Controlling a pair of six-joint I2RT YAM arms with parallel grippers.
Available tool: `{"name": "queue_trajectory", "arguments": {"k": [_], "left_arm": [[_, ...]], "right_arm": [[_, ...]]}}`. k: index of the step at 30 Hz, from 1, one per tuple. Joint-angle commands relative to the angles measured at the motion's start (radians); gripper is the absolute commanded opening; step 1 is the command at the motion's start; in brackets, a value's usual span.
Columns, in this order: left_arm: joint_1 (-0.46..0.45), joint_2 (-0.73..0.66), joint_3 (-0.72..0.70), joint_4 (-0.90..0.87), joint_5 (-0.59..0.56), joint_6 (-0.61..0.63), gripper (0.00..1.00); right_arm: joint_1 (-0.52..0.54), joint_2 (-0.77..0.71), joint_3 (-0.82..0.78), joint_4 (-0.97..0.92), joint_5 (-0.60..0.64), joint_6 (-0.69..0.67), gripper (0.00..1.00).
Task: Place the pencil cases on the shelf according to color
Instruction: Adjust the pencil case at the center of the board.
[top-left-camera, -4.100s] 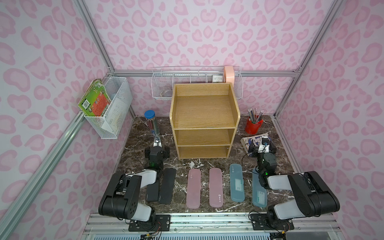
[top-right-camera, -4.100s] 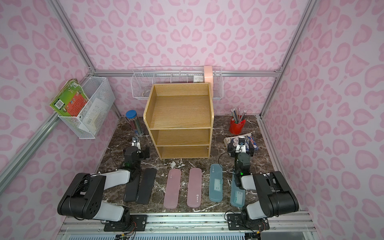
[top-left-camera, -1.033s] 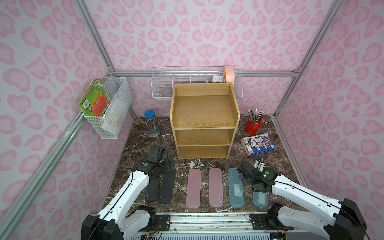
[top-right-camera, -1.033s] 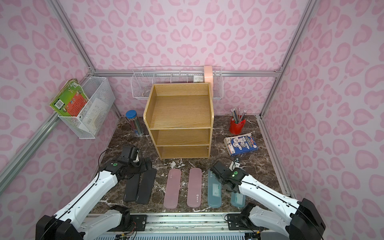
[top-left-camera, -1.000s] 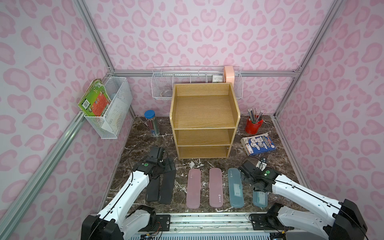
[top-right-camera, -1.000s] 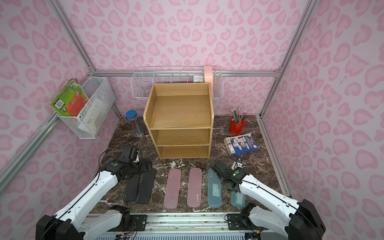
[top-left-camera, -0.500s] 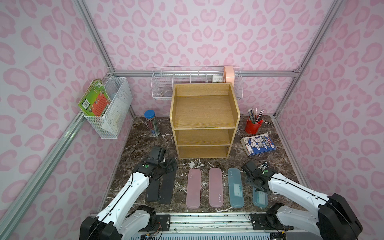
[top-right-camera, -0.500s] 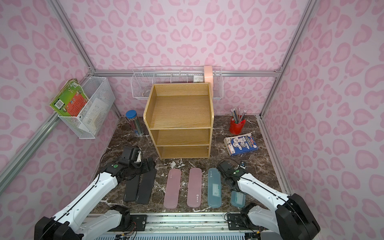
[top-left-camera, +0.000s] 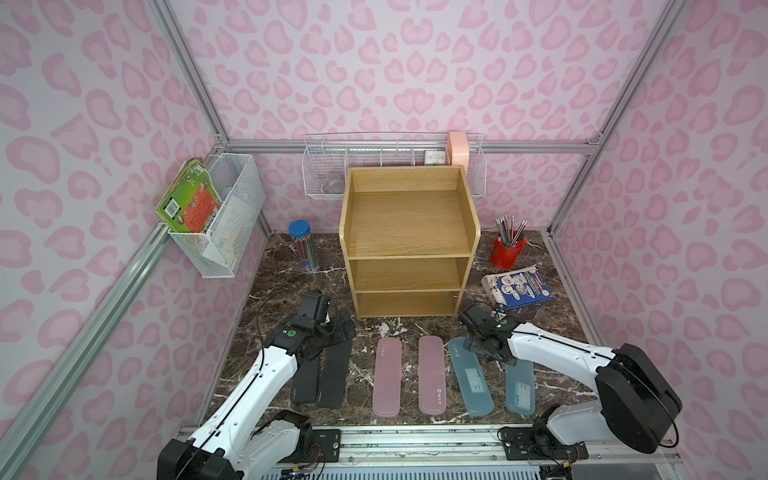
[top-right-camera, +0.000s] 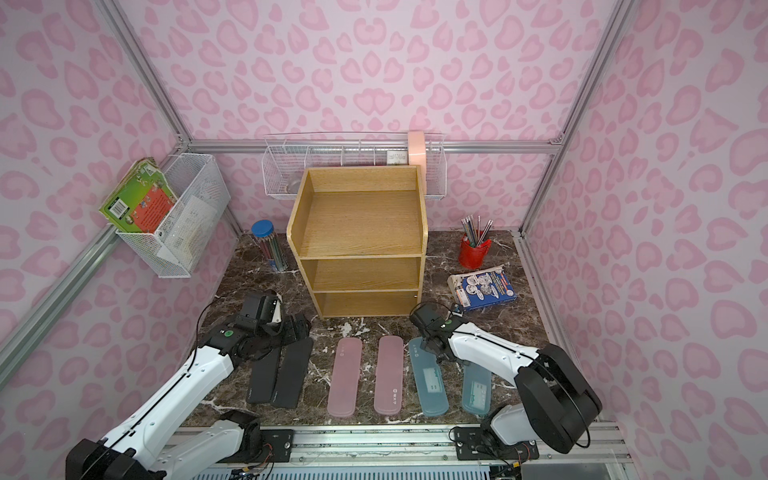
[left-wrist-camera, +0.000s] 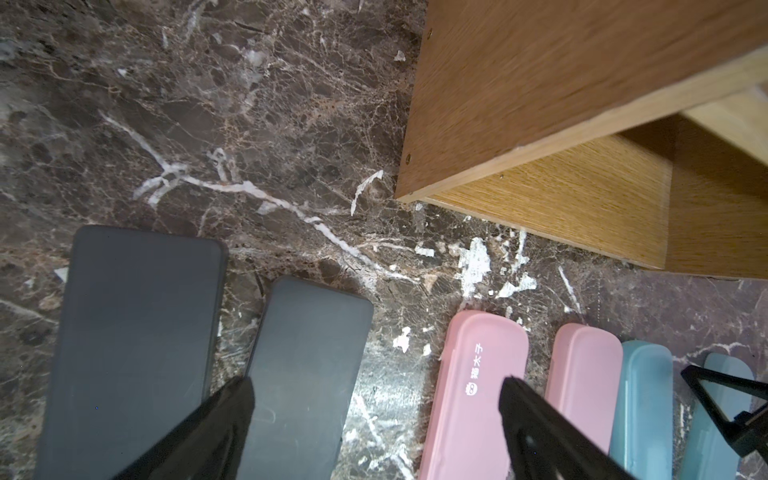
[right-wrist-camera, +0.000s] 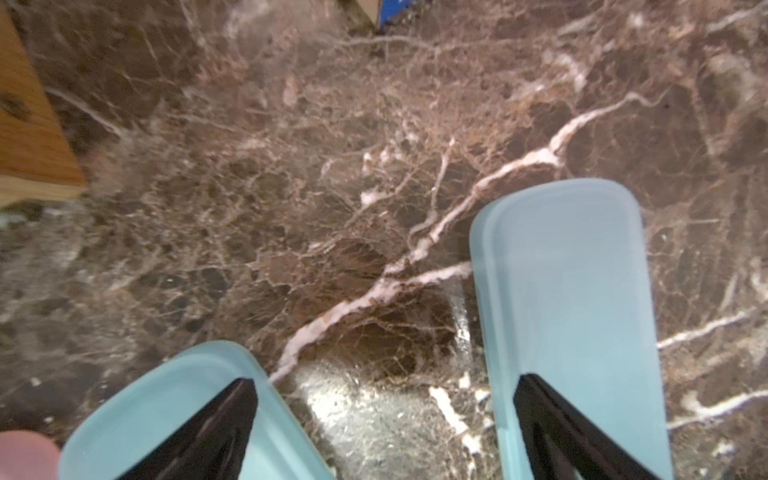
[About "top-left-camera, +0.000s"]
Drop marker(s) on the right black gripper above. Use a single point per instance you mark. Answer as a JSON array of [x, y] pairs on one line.
[[480, 343]]

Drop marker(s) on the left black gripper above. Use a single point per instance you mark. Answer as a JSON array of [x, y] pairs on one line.
[[324, 327]]

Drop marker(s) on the teal pencil case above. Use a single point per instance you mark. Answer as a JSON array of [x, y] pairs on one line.
[[520, 388], [471, 379]]

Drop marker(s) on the pink pencil case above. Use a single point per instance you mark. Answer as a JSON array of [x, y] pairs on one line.
[[387, 378], [431, 376]]

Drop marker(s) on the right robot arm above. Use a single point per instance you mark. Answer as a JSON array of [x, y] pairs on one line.
[[635, 405]]

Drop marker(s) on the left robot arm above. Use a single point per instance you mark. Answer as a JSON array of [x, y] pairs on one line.
[[231, 444]]

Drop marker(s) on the red pencil cup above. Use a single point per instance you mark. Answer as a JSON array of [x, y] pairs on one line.
[[504, 257]]

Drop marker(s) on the blue-capped pencil tube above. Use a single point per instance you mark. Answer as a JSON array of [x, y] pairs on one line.
[[304, 245]]

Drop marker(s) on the wooden three-tier shelf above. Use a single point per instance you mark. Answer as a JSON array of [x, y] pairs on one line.
[[408, 235]]

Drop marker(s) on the blue white booklet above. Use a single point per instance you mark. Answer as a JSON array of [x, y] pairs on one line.
[[516, 289]]

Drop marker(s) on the white mesh side basket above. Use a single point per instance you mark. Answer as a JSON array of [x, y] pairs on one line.
[[219, 252]]

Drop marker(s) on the green red book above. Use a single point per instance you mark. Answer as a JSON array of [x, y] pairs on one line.
[[191, 202]]

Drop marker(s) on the small white card in basket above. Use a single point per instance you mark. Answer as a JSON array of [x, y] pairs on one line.
[[435, 157]]

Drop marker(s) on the pink box in basket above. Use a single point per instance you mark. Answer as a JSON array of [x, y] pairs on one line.
[[458, 150]]

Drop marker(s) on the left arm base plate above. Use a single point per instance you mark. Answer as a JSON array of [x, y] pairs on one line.
[[321, 445]]

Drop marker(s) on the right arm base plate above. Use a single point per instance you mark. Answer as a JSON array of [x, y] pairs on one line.
[[529, 443]]

